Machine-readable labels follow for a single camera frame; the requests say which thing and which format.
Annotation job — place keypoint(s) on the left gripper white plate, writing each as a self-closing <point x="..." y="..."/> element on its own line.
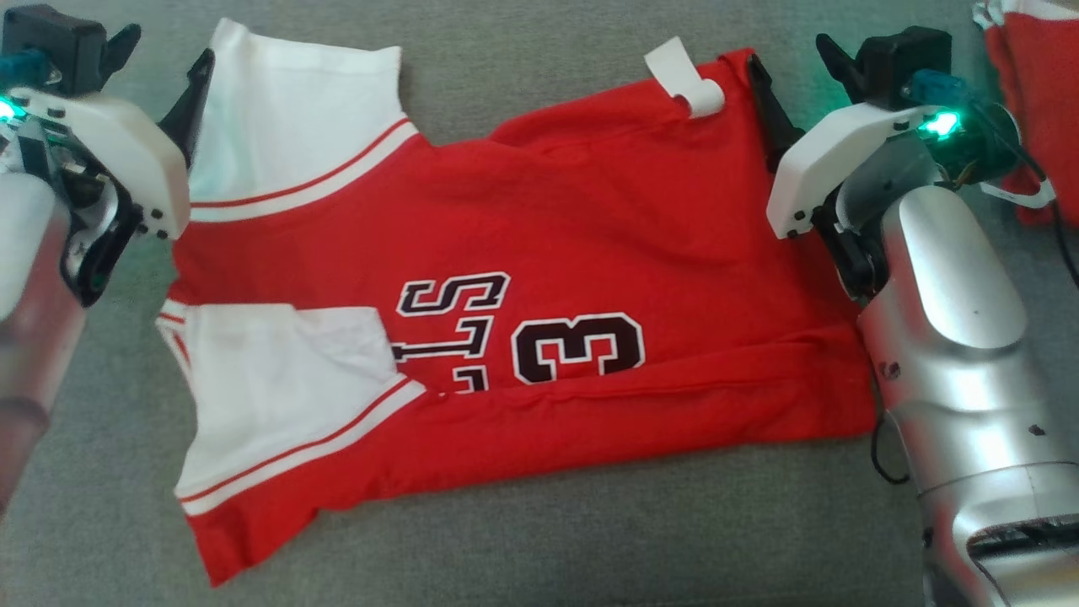
<point x="126" y="160"/>

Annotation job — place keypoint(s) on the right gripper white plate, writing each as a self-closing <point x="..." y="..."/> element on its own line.
<point x="822" y="160"/>

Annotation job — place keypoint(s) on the red shorts white stripe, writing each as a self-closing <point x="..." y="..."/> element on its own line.
<point x="1045" y="84"/>

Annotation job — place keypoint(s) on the red jersey white sleeves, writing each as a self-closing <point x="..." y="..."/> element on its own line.
<point x="548" y="219"/>

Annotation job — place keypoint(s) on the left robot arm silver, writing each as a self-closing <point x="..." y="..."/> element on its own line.
<point x="34" y="320"/>

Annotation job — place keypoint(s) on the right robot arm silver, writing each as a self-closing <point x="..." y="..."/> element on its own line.
<point x="952" y="337"/>

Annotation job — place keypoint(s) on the grey fabric sofa seat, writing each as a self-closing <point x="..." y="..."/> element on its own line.
<point x="548" y="539"/>

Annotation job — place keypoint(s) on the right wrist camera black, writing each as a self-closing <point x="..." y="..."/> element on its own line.
<point x="902" y="55"/>

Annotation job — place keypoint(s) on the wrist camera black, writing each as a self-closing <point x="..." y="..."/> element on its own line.
<point x="59" y="38"/>
<point x="902" y="55"/>

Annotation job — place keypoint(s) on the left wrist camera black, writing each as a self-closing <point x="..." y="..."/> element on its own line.
<point x="59" y="38"/>

